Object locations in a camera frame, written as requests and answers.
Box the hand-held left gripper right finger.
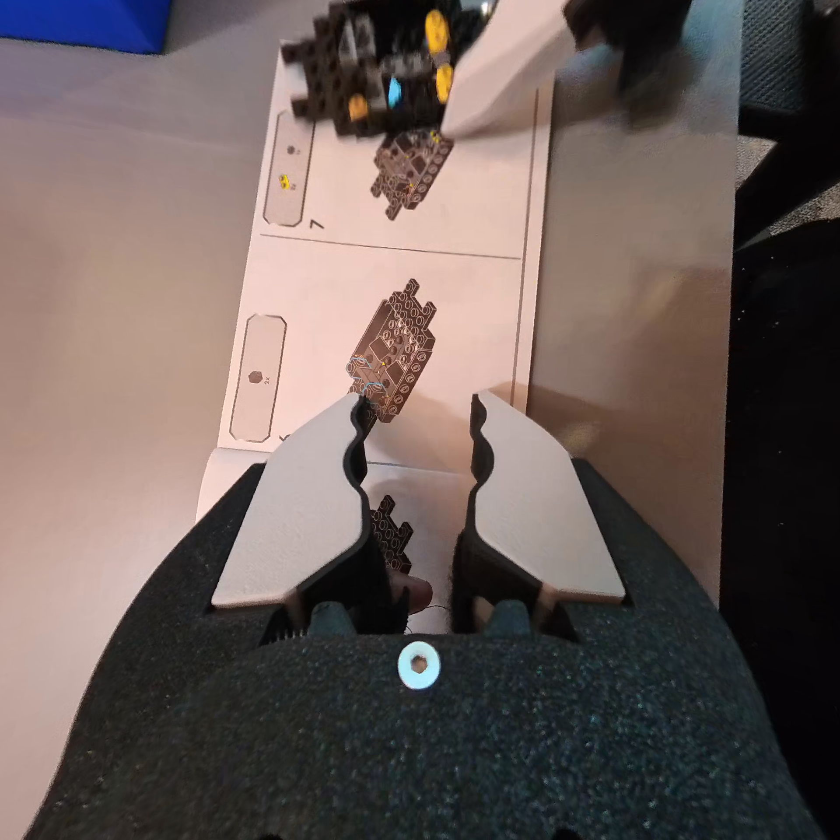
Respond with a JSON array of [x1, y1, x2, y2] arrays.
[[453, 390, 628, 606]]

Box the person's left hand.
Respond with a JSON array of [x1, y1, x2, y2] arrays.
[[387, 571, 435, 616]]

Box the black lego model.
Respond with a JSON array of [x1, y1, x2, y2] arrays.
[[281, 0, 490, 140]]

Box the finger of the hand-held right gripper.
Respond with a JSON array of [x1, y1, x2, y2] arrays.
[[442, 0, 593, 140]]

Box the white lego instruction sheet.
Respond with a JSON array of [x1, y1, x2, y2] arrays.
[[197, 39, 556, 595]]

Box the black mesh office chair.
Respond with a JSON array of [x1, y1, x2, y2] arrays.
[[734, 0, 840, 252]]

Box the blue box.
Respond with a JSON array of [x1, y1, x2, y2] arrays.
[[0, 0, 173, 57]]

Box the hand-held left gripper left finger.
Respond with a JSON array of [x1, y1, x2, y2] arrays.
[[210, 394, 370, 609]]

